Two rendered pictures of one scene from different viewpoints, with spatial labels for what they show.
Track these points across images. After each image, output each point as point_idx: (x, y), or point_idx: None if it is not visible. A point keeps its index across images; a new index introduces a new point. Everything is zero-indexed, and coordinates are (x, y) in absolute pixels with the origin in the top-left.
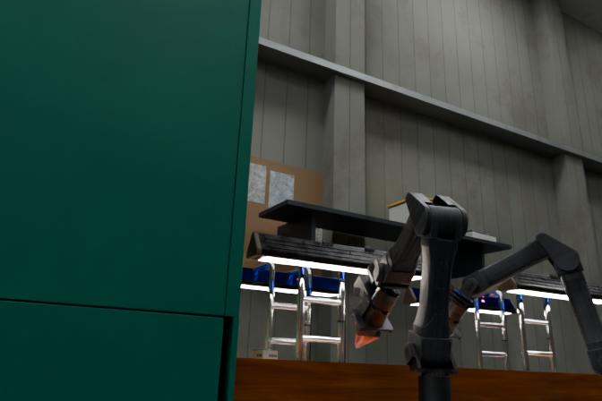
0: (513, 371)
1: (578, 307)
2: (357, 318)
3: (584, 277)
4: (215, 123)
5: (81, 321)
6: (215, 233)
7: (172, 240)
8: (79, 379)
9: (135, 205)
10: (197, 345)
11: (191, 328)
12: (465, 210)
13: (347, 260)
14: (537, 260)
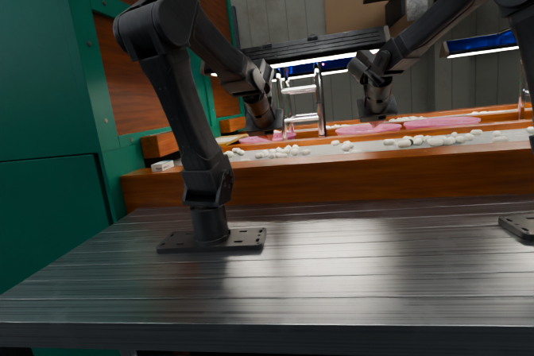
0: (427, 156)
1: (531, 66)
2: (248, 121)
3: None
4: None
5: (17, 170)
6: (67, 91)
7: (43, 106)
8: (29, 201)
9: (13, 87)
10: (82, 176)
11: (75, 165)
12: (159, 1)
13: (282, 57)
14: None
